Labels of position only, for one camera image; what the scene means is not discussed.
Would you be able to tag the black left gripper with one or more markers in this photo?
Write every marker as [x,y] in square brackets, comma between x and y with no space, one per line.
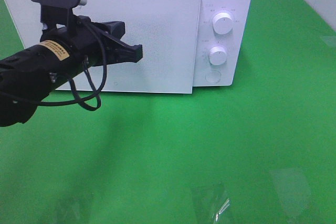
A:
[100,42]

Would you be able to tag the white microwave door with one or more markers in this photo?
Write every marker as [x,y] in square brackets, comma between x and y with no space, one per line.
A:
[100,45]

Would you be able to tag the round door release button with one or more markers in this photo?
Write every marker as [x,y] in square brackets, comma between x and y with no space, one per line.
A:
[213,77]

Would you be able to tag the white dial knob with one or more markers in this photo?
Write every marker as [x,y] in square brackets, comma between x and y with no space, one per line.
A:
[222,23]
[217,56]

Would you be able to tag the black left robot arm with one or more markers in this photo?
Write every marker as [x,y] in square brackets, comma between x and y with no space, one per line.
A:
[68,66]

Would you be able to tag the white microwave oven body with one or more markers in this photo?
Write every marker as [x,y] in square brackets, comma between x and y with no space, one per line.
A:
[176,37]

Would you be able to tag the clear plastic film scrap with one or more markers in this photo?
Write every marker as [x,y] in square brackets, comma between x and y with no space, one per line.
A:
[212,204]

